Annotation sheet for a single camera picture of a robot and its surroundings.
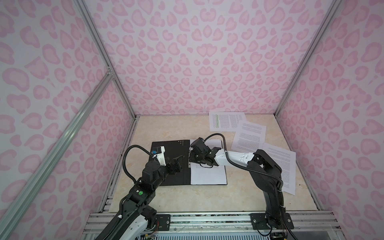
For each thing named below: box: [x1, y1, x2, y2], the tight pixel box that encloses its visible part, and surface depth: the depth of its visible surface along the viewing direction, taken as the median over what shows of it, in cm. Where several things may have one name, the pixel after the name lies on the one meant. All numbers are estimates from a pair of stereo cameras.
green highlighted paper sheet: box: [209, 112, 247, 132], surface depth 120 cm
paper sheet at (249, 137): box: [231, 120, 266, 153], surface depth 109 cm
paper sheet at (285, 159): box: [260, 142, 296, 196], surface depth 96 cm
